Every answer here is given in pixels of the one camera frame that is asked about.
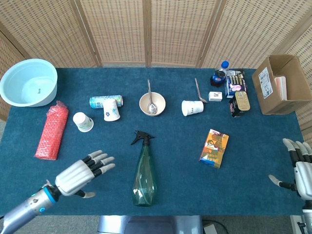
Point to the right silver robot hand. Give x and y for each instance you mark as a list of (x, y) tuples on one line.
[(303, 178)]

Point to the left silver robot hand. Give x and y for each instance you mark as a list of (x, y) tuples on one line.
[(70, 178)]

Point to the green spray bottle black trigger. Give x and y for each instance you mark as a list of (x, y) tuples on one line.
[(143, 175)]

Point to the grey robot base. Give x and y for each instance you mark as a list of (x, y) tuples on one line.
[(151, 225)]

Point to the cola bottle blue cap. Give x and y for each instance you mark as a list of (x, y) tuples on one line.
[(218, 76)]

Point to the red bubble wrap package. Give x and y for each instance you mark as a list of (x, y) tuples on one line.
[(51, 136)]

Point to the paper cup green leaf print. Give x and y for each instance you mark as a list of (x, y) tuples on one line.
[(83, 123)]

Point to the blue carpet table cover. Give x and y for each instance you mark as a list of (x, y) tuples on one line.
[(243, 185)]

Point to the paper cup purple flower print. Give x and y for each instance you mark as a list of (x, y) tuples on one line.
[(111, 111)]

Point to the brown cardboard box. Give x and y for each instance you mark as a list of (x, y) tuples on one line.
[(275, 104)]

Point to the blue green drink can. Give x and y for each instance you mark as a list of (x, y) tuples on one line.
[(96, 102)]

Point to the pink white packet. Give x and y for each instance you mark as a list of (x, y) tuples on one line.
[(281, 87)]

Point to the orange yellow snack box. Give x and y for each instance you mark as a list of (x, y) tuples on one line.
[(214, 148)]

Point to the black gold tin can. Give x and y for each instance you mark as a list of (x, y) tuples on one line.
[(241, 103)]

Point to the light blue plastic basin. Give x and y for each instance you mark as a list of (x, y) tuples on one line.
[(29, 80)]

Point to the metal spoon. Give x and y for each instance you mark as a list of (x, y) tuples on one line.
[(151, 107), (198, 90)]

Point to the beige bowl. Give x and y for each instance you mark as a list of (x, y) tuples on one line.
[(159, 102)]

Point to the blue white carton box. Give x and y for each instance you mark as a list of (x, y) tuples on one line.
[(235, 83)]

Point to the small white box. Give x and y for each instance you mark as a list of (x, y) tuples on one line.
[(215, 96)]

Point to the white paper cup small print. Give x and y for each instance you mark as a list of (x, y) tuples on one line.
[(192, 108)]

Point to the woven bamboo folding screen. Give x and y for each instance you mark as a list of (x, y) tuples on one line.
[(117, 29)]

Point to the white stand post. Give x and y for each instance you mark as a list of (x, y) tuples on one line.
[(298, 226)]

